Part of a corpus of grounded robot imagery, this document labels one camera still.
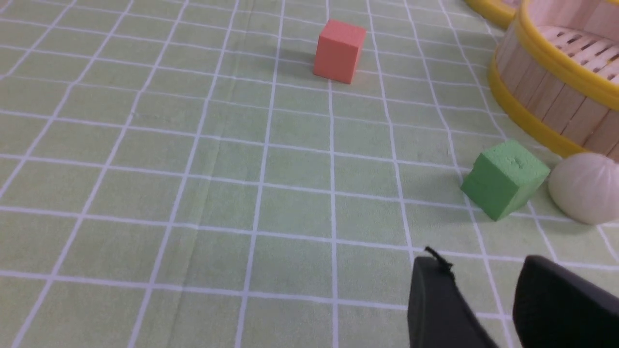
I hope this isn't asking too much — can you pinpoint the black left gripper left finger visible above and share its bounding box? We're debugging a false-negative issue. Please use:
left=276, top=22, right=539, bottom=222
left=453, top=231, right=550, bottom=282
left=407, top=246, right=498, bottom=348

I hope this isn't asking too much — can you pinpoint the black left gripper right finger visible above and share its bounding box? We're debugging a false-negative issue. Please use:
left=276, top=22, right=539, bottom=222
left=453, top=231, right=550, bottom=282
left=512, top=255, right=619, bottom=348

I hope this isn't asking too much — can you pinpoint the white pleated bun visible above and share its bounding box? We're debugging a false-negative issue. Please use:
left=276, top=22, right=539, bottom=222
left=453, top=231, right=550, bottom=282
left=548, top=152, right=619, bottom=225

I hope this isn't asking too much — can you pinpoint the bamboo steamer tray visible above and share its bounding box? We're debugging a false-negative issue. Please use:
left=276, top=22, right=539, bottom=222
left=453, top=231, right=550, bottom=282
left=488, top=0, right=619, bottom=160

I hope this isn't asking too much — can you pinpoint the woven bamboo steamer lid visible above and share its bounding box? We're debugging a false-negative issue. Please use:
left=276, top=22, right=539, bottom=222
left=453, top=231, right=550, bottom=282
left=464, top=0, right=521, bottom=29

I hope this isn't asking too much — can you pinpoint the green foam cube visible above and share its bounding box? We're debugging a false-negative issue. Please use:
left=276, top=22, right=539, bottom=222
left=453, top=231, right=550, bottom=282
left=461, top=140, right=550, bottom=221

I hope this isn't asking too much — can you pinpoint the red foam cube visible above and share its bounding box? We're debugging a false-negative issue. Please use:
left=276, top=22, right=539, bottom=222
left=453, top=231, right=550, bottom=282
left=312, top=18, right=367, bottom=85

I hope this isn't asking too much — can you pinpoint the green checkered tablecloth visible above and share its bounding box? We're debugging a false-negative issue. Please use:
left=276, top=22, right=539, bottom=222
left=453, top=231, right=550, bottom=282
left=0, top=0, right=618, bottom=348

